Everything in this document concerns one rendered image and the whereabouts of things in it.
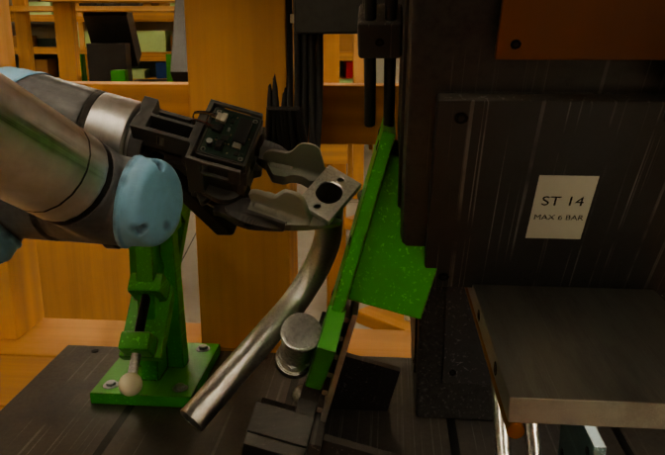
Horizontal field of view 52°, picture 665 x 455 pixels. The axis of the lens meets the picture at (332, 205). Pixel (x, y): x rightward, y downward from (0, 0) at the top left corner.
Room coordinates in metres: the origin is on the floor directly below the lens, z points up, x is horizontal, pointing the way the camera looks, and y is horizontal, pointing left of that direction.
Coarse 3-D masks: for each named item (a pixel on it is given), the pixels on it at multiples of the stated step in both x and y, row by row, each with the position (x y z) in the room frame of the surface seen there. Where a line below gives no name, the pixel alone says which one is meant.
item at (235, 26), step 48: (0, 0) 1.05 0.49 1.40; (192, 0) 0.96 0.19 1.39; (240, 0) 0.96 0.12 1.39; (0, 48) 1.04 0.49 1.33; (192, 48) 0.96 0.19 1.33; (240, 48) 0.96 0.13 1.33; (192, 96) 0.96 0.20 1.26; (240, 96) 0.96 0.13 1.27; (240, 240) 0.96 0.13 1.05; (288, 240) 0.95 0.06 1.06; (0, 288) 0.99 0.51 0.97; (240, 288) 0.96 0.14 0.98; (0, 336) 0.99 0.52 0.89; (240, 336) 0.96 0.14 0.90
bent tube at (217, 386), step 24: (312, 192) 0.65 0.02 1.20; (336, 192) 0.67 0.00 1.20; (336, 216) 0.66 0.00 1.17; (336, 240) 0.69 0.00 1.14; (312, 264) 0.71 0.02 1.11; (288, 288) 0.71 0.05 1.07; (312, 288) 0.71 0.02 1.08; (288, 312) 0.69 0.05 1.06; (264, 336) 0.66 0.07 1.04; (240, 360) 0.64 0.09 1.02; (216, 384) 0.62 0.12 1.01; (240, 384) 0.63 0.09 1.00; (192, 408) 0.60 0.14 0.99; (216, 408) 0.61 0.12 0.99
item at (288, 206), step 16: (256, 192) 0.63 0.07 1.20; (288, 192) 0.61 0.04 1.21; (256, 208) 0.64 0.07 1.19; (272, 208) 0.64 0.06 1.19; (288, 208) 0.63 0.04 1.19; (304, 208) 0.62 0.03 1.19; (288, 224) 0.64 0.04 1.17; (304, 224) 0.64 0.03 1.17; (320, 224) 0.64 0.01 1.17; (336, 224) 0.64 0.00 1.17
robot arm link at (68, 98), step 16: (16, 80) 0.66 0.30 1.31; (32, 80) 0.66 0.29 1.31; (48, 80) 0.67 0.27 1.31; (64, 80) 0.68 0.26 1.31; (48, 96) 0.65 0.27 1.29; (64, 96) 0.65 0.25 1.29; (80, 96) 0.65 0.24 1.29; (96, 96) 0.66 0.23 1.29; (64, 112) 0.64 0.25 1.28; (80, 112) 0.64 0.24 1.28
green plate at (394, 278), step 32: (384, 128) 0.58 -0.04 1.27; (384, 160) 0.57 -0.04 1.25; (384, 192) 0.58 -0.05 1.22; (352, 224) 0.66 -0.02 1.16; (384, 224) 0.58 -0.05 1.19; (352, 256) 0.57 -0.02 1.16; (384, 256) 0.58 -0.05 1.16; (416, 256) 0.58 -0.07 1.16; (352, 288) 0.58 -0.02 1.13; (384, 288) 0.58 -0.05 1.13; (416, 288) 0.58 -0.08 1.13
